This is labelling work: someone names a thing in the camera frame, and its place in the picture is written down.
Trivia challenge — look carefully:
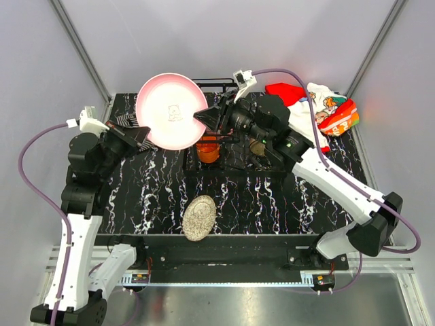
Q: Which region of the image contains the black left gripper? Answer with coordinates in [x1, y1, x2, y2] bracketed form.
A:
[98, 119, 152, 179]

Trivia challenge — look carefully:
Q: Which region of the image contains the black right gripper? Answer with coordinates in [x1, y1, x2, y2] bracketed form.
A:
[193, 90, 271, 146]

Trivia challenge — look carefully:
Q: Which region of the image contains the orange plastic cup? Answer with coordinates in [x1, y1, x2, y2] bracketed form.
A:
[196, 136, 220, 164]

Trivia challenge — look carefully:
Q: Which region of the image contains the pink round plate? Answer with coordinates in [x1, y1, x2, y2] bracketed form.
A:
[135, 73, 208, 151]

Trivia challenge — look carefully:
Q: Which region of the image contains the beige speckled bowl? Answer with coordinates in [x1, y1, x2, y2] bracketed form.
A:
[249, 138, 265, 156]

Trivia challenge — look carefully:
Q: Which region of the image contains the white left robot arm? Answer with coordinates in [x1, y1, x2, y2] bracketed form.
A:
[30, 122, 150, 325]

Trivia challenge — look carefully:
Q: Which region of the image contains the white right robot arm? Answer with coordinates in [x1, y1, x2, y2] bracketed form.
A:
[194, 95, 403, 270]

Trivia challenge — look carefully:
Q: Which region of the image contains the black metal dish rack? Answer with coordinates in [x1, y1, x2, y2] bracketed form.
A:
[181, 79, 290, 178]

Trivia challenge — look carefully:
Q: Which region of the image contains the black white striped cloth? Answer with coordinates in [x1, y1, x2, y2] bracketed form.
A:
[116, 113, 157, 151]

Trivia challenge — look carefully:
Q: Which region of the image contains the white red cartoon garment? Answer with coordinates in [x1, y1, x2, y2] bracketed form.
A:
[265, 83, 359, 153]

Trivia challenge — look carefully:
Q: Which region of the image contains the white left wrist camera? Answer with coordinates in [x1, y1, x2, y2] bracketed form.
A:
[79, 106, 109, 137]

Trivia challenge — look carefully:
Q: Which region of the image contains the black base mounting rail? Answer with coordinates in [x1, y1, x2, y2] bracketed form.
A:
[105, 234, 349, 286]

